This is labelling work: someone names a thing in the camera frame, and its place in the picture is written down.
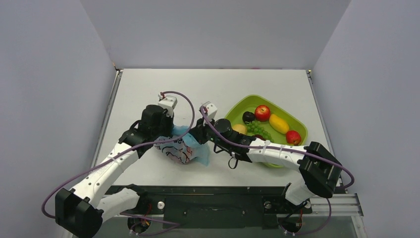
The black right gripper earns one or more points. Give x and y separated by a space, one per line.
202 133

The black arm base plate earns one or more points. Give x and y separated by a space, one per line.
209 207

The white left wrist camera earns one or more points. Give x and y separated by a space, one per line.
167 103

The dark red fake fruit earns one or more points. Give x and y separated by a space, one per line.
259 137

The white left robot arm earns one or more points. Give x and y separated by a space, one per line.
83 209

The yellow fake mango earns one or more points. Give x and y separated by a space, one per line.
279 124

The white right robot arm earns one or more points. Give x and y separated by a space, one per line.
319 170

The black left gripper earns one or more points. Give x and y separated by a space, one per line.
170 121

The blue printed plastic bag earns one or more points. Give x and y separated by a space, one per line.
183 150

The small red fake apple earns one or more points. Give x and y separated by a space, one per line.
293 137

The yellow fake lemon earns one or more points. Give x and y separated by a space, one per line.
240 128

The green plastic tray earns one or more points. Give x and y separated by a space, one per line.
251 102

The dark purple fake plum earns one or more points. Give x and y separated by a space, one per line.
248 117

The green fake grapes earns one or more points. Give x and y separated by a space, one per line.
256 127

